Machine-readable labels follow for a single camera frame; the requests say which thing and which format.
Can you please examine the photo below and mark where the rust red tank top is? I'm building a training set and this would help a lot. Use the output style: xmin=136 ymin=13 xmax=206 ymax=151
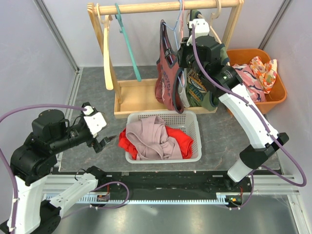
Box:
xmin=155 ymin=20 xmax=184 ymax=114

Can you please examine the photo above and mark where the light blue hanger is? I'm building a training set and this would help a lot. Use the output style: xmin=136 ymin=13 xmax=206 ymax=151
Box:
xmin=160 ymin=0 xmax=185 ymax=88

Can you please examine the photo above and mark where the mauve pink tank top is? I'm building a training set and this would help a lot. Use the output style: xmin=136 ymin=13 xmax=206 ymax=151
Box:
xmin=125 ymin=116 xmax=182 ymax=161

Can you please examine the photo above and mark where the white plastic basket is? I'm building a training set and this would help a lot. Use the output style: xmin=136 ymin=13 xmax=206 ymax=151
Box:
xmin=127 ymin=110 xmax=202 ymax=163

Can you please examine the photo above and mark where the teal plastic hanger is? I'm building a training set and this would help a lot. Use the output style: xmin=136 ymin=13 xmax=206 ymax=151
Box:
xmin=115 ymin=3 xmax=142 ymax=82

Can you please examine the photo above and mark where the beige wooden hanger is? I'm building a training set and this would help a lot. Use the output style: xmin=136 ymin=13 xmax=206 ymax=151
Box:
xmin=96 ymin=3 xmax=114 ymax=90

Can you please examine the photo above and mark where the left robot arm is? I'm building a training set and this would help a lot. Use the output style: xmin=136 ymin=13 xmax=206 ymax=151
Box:
xmin=0 ymin=105 xmax=110 ymax=234

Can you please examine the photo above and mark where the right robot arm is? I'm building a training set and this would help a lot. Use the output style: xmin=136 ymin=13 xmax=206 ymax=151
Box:
xmin=177 ymin=35 xmax=289 ymax=192

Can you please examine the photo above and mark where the white tank top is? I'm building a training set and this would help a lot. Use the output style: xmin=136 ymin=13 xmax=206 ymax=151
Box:
xmin=178 ymin=71 xmax=190 ymax=108

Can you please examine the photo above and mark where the green printed tank top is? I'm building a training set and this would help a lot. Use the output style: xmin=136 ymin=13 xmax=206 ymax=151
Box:
xmin=186 ymin=22 xmax=230 ymax=112

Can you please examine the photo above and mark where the wooden hanger right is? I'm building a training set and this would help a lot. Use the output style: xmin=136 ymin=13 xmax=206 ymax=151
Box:
xmin=186 ymin=0 xmax=222 ymax=44

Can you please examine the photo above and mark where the wooden clothes rack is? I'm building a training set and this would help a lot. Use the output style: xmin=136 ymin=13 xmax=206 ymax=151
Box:
xmin=87 ymin=0 xmax=244 ymax=118

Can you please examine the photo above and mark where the pink patterned cloth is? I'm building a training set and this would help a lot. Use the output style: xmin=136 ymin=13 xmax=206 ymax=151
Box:
xmin=233 ymin=64 xmax=266 ymax=103

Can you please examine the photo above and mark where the orange floral cloth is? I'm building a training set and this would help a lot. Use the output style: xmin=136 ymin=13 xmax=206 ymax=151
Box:
xmin=249 ymin=56 xmax=277 ymax=94

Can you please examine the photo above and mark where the orange plastic bin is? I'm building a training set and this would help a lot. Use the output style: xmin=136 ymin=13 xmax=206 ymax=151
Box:
xmin=227 ymin=48 xmax=287 ymax=114

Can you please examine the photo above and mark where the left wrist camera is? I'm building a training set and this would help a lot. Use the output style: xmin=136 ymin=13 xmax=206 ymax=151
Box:
xmin=82 ymin=102 xmax=108 ymax=138

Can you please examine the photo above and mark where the pink wire hanger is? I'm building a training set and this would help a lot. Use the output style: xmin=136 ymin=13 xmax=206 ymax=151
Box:
xmin=179 ymin=0 xmax=184 ymax=41

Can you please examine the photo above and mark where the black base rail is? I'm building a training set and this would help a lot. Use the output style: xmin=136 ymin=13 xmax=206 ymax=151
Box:
xmin=96 ymin=171 xmax=252 ymax=198

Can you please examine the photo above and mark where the slotted cable duct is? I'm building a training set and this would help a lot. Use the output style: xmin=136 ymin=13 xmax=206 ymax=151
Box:
xmin=77 ymin=193 xmax=234 ymax=205

